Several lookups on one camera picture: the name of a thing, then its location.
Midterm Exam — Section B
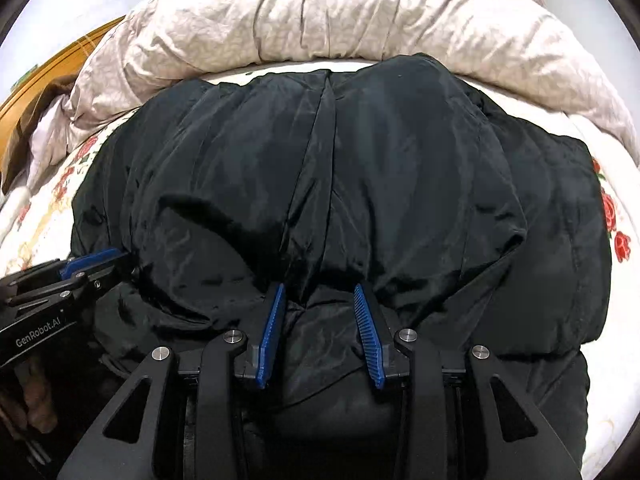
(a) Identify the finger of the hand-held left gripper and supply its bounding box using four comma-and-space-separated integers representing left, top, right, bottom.
0, 248, 130, 296
10, 259, 136, 320

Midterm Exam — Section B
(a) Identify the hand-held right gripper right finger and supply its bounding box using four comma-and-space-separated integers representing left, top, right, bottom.
352, 282, 583, 480

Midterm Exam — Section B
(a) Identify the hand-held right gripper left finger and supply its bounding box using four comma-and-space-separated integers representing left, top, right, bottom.
57, 282, 288, 480

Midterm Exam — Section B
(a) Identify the black puffer jacket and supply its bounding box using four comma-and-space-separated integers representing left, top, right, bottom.
70, 52, 613, 480

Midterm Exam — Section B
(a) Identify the person's left hand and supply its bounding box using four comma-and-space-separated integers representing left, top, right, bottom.
12, 357, 58, 433

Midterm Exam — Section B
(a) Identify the brown fleece cloth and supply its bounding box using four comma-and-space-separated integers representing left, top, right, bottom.
0, 74, 81, 196

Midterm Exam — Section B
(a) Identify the wooden headboard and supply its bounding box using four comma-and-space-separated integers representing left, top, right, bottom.
0, 16, 126, 171

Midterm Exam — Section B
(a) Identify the rose print blanket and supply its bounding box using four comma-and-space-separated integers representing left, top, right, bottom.
0, 60, 640, 480

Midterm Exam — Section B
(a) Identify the pink patterned duvet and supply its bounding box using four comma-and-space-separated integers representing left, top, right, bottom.
30, 0, 640, 176

